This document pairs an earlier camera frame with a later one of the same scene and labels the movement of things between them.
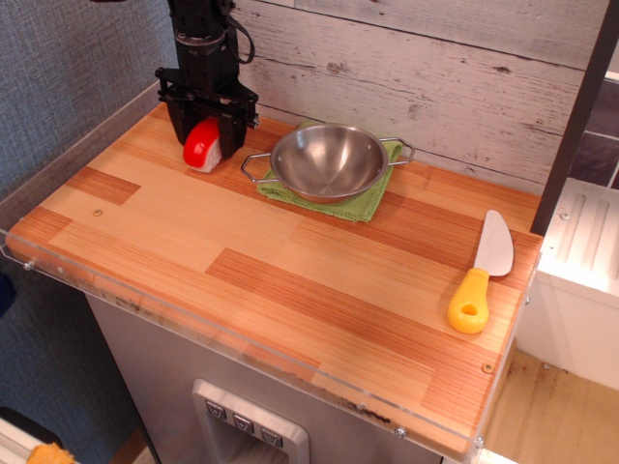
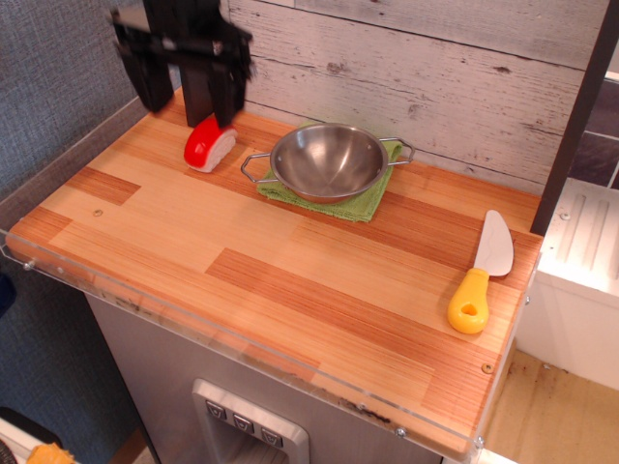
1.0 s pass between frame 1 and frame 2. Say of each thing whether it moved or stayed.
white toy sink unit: stayed
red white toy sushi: stayed
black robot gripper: moved
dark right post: stayed
